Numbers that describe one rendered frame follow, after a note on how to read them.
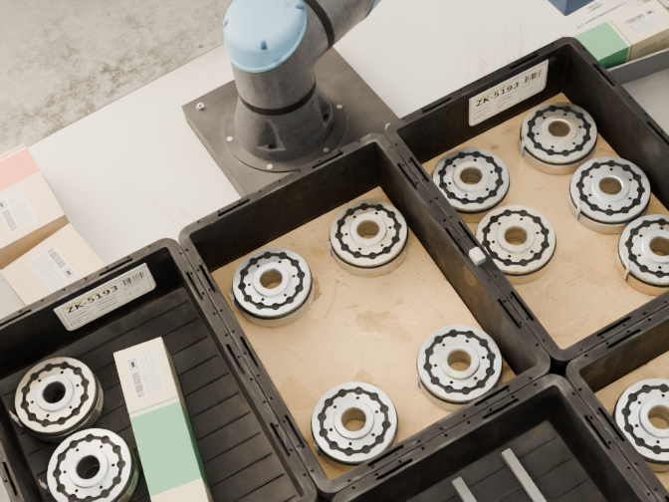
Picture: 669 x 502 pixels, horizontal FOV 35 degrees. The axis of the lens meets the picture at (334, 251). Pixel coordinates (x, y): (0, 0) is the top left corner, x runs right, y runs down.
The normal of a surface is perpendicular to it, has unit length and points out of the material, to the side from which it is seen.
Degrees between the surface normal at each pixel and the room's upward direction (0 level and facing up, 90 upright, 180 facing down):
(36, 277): 0
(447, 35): 0
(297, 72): 87
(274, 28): 6
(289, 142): 69
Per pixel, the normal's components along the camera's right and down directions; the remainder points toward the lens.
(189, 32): -0.10, -0.51
